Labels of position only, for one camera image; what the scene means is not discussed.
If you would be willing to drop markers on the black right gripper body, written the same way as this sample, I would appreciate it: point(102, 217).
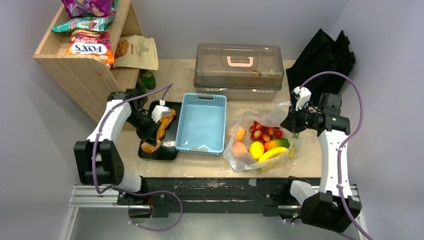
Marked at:
point(293, 119)

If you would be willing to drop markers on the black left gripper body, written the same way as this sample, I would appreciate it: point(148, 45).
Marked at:
point(145, 125)

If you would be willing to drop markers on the brown round bun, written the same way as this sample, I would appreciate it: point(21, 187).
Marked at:
point(149, 148)

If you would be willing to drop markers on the orange twisted bread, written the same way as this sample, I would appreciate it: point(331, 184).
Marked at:
point(165, 122)

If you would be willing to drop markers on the red lychee bunch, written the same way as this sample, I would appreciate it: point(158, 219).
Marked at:
point(263, 134)

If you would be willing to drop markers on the clear plastic grocery bag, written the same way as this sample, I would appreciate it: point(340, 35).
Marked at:
point(271, 118)

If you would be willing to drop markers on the black fabric tote bag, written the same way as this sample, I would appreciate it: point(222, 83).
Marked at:
point(321, 54)

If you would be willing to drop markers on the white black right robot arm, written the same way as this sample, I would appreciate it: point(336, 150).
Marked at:
point(328, 207)

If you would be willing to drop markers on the orange green mango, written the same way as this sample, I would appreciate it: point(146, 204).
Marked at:
point(277, 142)

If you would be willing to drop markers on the dark green tray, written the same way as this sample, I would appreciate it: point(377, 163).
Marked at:
point(167, 150)

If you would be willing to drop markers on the yellow banana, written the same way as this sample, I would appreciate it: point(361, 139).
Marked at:
point(272, 153)

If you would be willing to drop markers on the green glass bottle red label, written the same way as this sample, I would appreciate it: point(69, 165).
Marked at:
point(140, 89)

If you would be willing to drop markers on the light blue plastic basket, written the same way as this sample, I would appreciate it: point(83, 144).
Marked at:
point(202, 124)

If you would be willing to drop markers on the smoky clear storage box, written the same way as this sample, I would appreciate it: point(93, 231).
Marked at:
point(261, 82)

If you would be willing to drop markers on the wooden shelf unit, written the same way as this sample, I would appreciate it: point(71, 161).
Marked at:
point(86, 78)

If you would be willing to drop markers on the beige cassava chips bag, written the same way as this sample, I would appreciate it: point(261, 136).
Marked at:
point(137, 52)

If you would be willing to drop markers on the Fox's candy bag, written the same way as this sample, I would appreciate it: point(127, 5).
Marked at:
point(85, 42)

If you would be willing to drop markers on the teal snack bag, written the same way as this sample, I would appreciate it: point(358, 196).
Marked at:
point(89, 23)

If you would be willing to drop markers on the purple snack bag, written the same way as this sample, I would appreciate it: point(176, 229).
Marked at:
point(88, 8)

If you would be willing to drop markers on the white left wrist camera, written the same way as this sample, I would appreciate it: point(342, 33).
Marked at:
point(160, 111)

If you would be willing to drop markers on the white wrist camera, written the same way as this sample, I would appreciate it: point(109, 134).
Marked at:
point(302, 96)
point(160, 111)

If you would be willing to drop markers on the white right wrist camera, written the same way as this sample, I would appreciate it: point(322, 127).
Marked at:
point(302, 96)

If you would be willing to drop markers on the pink box handle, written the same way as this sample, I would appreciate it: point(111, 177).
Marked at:
point(237, 63)

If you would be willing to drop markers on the black table front rail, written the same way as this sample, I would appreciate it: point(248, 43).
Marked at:
point(268, 196)

